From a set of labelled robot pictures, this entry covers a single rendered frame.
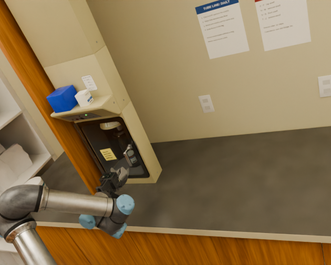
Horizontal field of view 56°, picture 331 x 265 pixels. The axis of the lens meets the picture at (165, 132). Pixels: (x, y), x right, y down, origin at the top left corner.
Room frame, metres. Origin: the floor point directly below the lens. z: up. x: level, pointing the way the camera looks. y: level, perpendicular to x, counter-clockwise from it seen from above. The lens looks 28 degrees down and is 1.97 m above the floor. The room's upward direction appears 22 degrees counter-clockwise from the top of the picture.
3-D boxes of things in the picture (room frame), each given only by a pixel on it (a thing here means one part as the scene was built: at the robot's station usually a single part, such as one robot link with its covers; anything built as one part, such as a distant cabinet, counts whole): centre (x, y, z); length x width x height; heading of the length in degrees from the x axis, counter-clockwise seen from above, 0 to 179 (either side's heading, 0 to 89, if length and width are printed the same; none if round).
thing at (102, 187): (1.20, 0.34, 1.17); 0.12 x 0.08 x 0.09; 148
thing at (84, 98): (1.42, 0.29, 1.54); 0.05 x 0.05 x 0.06; 66
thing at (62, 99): (1.48, 0.39, 1.55); 0.10 x 0.10 x 0.09; 59
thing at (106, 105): (1.44, 0.32, 1.46); 0.32 x 0.12 x 0.10; 59
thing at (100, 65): (1.59, 0.23, 1.32); 0.32 x 0.25 x 0.77; 59
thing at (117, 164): (1.48, 0.30, 1.19); 0.30 x 0.01 x 0.40; 58
